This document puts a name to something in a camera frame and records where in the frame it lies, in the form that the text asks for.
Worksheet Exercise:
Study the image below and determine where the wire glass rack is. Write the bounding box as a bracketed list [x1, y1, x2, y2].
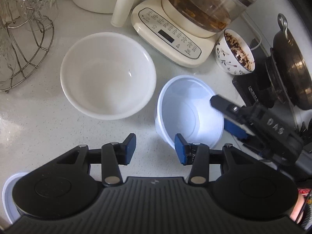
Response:
[1, 0, 58, 92]

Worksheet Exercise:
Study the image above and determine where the cream kettle base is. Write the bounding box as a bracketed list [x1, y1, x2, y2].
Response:
[131, 0, 217, 68]

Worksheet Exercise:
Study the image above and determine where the floral bowl with residue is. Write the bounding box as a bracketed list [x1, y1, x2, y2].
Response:
[214, 28, 255, 75]

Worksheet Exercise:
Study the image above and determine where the white ceramic bowl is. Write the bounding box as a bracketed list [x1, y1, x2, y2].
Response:
[60, 32, 157, 121]

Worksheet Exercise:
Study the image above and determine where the black gas stove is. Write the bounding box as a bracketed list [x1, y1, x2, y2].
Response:
[233, 48, 311, 129]

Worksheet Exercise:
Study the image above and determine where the black wok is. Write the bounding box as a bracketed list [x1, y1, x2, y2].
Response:
[265, 13, 311, 110]

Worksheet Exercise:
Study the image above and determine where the translucent plastic bowl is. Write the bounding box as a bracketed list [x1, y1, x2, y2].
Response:
[154, 75, 224, 148]

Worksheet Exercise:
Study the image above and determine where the person's right hand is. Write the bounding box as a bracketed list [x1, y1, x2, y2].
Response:
[289, 194, 307, 224]

